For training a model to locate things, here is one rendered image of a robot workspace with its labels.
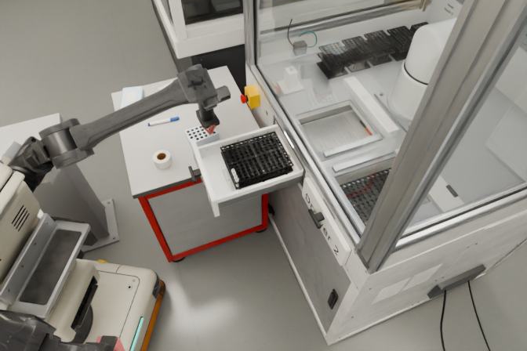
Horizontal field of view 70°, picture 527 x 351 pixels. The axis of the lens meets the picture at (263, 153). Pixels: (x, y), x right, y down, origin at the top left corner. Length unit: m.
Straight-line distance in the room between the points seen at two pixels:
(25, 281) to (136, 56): 2.60
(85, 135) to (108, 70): 2.42
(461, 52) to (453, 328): 1.78
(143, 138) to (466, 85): 1.35
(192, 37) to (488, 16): 1.55
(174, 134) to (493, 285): 1.81
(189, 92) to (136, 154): 0.77
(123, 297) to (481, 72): 1.65
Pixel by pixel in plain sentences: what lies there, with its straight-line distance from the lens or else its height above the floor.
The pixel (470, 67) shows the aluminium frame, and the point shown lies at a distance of 0.61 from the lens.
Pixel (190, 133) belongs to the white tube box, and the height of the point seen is 0.80.
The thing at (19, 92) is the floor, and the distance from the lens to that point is 3.53.
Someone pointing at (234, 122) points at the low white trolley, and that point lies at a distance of 1.69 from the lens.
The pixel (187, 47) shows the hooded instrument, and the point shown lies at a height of 0.86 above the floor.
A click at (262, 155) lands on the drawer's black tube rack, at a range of 1.38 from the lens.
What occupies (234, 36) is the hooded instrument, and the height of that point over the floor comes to 0.86.
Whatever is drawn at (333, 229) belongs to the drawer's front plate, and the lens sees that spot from 1.20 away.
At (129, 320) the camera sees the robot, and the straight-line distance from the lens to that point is 1.85.
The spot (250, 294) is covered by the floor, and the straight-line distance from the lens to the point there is 2.09.
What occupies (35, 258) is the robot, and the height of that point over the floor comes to 1.05.
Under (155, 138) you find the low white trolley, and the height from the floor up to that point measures 0.76.
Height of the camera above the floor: 1.97
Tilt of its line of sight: 51 degrees down
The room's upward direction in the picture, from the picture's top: straight up
